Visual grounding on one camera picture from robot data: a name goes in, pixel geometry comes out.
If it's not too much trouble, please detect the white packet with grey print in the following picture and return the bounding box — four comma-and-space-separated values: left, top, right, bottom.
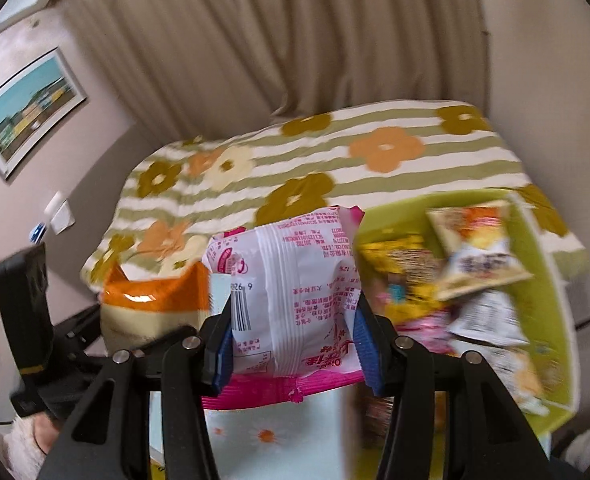
448, 290, 528, 348

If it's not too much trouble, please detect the pink and white snack packet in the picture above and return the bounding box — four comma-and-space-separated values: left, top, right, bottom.
201, 205, 371, 411

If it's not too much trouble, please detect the white packet with orange top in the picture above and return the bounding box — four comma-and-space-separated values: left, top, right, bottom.
99, 262, 213, 356

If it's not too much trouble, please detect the framed landscape picture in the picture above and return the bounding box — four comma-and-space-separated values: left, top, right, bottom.
0, 47, 88, 181

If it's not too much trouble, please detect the beige curtain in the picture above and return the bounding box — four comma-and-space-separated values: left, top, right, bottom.
60, 0, 491, 143

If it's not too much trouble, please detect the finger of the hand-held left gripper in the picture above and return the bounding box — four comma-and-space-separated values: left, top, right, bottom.
50, 305, 104, 362

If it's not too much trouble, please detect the striped floral blanket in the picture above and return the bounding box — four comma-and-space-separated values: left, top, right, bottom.
80, 100, 588, 291

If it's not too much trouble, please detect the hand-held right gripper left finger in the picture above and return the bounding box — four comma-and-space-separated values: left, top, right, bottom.
37, 297, 235, 480

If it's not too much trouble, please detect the green cardboard box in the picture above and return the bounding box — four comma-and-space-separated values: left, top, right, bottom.
355, 187, 576, 436

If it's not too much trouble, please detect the beige snack packet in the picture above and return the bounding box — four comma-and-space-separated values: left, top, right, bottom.
425, 200, 535, 302

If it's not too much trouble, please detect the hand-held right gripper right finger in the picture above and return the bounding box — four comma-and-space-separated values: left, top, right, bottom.
352, 299, 553, 480

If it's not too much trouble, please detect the yellow snack packet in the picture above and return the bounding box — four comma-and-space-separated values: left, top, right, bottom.
357, 234, 448, 321

